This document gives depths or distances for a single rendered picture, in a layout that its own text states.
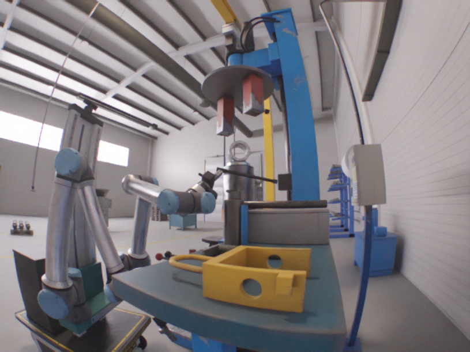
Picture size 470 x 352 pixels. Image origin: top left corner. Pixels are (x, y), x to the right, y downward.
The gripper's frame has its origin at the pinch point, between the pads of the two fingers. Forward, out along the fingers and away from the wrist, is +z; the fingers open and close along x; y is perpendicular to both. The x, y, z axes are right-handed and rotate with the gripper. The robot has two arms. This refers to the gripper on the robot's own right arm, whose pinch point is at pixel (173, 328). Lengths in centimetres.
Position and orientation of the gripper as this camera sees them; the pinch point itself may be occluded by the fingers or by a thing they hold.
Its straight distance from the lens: 103.3
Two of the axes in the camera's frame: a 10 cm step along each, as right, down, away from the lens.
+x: 1.5, -0.3, -9.9
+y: -9.1, 3.8, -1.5
